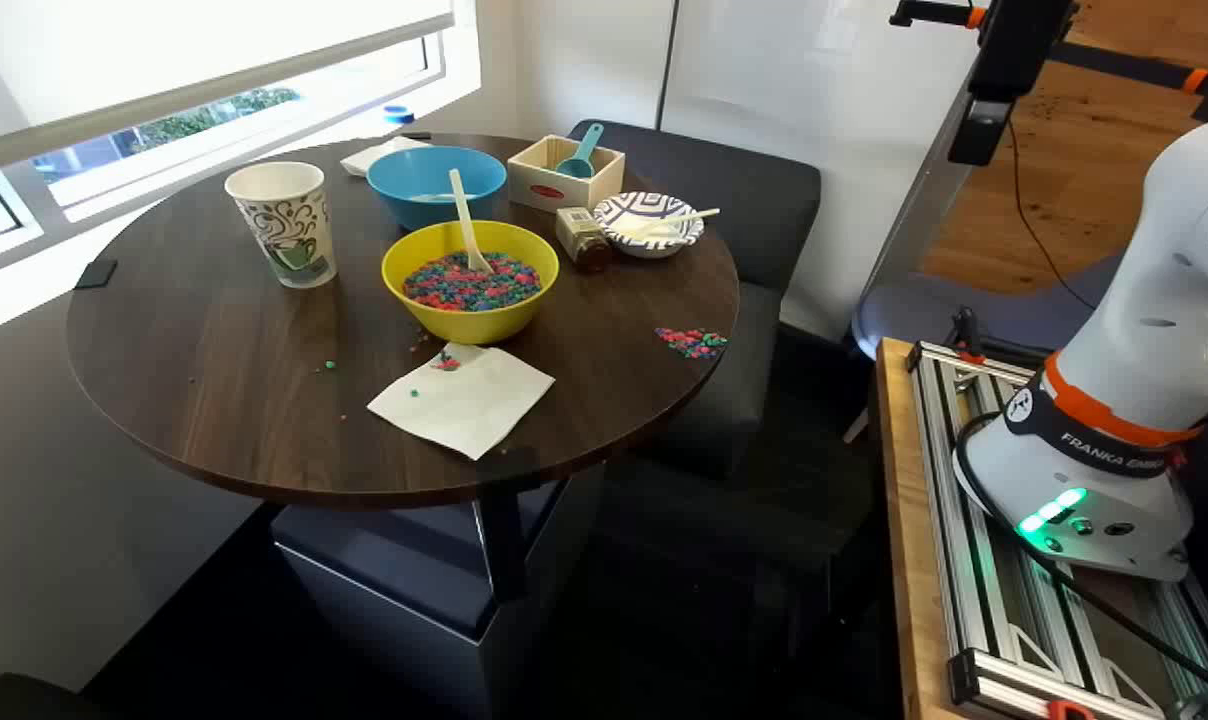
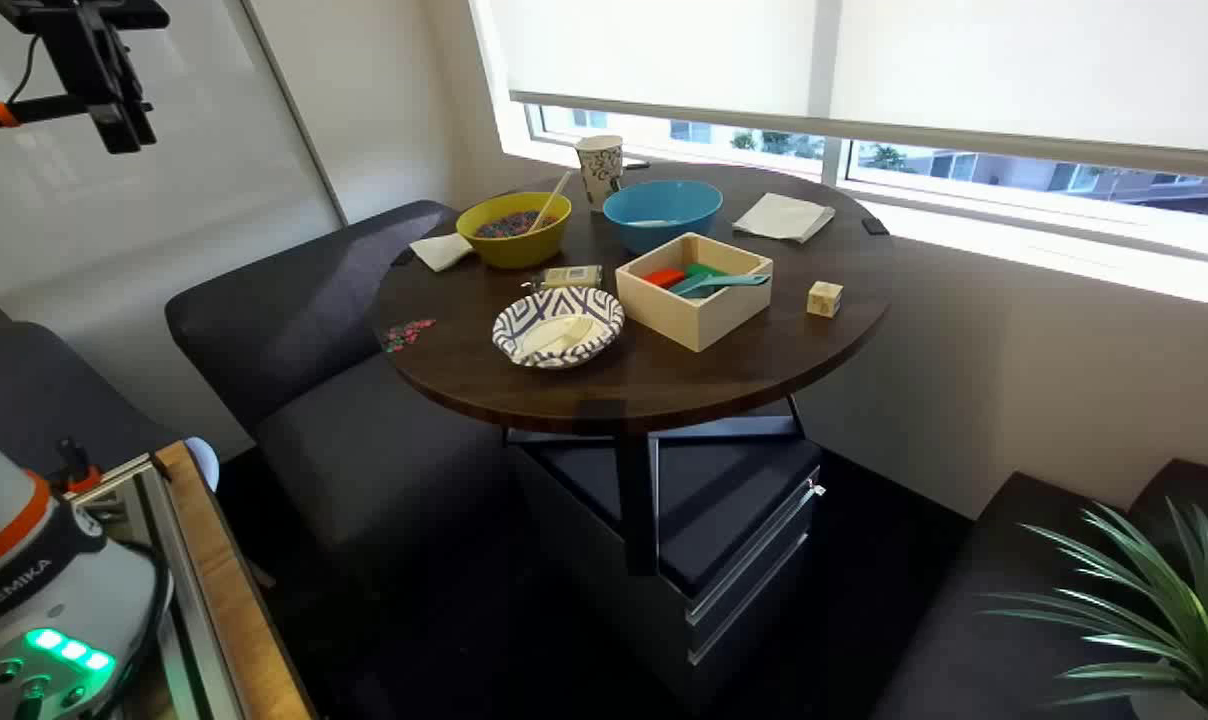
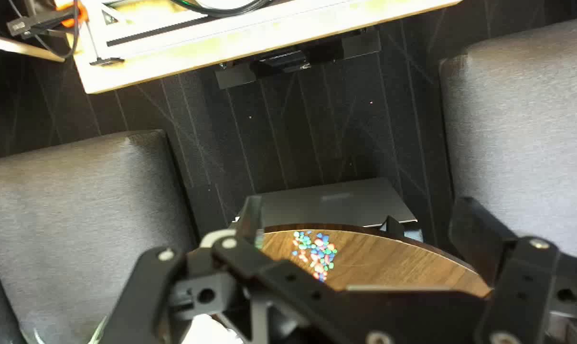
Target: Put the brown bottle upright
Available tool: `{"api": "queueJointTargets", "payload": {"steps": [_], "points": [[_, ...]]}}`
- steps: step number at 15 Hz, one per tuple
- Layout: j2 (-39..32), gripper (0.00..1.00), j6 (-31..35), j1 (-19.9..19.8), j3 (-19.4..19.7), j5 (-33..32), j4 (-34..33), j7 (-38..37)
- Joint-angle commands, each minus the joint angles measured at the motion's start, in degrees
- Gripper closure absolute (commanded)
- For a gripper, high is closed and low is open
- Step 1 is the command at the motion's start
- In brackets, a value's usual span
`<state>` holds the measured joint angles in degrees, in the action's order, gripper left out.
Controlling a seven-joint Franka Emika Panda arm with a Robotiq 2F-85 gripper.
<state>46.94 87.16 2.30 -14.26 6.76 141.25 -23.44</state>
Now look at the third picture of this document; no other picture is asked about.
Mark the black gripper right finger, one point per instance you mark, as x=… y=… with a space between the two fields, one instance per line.
x=534 y=281

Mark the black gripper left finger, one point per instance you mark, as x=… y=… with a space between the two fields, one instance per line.
x=259 y=299

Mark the grey seat cushion left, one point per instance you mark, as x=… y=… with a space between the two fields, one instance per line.
x=74 y=220

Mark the grey seat cushion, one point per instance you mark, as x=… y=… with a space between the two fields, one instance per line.
x=74 y=220
x=511 y=121

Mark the scattered colourful sprinkles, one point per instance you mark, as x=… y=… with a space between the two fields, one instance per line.
x=316 y=251

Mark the round dark wooden table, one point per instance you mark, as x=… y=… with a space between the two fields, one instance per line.
x=376 y=262

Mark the grey seat cushion right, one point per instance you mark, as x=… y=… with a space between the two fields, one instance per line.
x=511 y=121

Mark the dark filing cabinet under table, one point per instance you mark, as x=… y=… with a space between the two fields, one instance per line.
x=368 y=205

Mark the wooden robot mounting cart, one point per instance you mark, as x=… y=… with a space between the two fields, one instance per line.
x=141 y=41

